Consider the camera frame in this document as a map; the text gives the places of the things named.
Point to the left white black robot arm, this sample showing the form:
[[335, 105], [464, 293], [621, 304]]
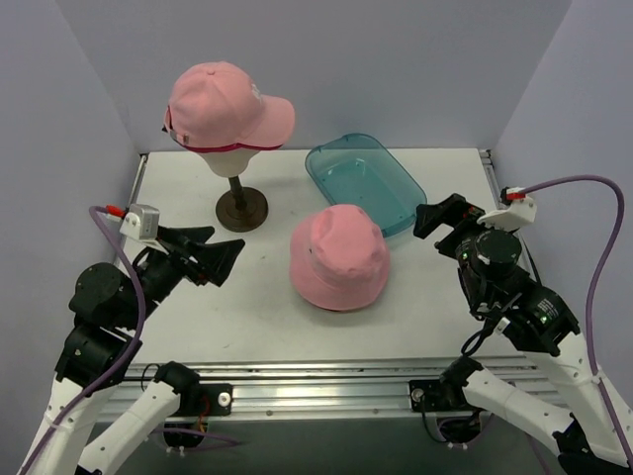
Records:
[[110, 307]]

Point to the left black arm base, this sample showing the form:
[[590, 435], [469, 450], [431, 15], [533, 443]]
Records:
[[198, 400]]

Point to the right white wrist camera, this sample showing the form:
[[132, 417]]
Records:
[[519, 210]]

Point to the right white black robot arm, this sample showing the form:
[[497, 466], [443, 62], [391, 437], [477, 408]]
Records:
[[592, 432]]

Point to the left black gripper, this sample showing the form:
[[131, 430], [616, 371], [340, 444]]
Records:
[[183, 257]]

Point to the aluminium front rail frame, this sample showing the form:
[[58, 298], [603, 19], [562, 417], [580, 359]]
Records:
[[284, 357]]

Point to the magenta baseball cap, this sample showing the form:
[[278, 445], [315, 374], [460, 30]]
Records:
[[229, 147]]

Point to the dark round mannequin stand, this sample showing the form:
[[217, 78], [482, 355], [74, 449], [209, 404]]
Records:
[[241, 209]]

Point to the cream fabric mannequin head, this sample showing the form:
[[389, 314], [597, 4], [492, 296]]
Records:
[[229, 164]]

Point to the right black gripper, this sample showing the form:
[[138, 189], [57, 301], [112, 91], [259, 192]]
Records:
[[456, 234]]

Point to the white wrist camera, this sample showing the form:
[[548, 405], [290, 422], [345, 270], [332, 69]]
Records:
[[140, 223], [519, 210]]

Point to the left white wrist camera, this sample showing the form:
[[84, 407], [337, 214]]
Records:
[[140, 223]]

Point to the light pink cap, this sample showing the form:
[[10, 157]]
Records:
[[217, 103]]

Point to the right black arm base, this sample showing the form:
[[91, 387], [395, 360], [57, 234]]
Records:
[[447, 417]]

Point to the teal transparent plastic tray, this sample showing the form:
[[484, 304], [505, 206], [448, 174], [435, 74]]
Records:
[[356, 169]]

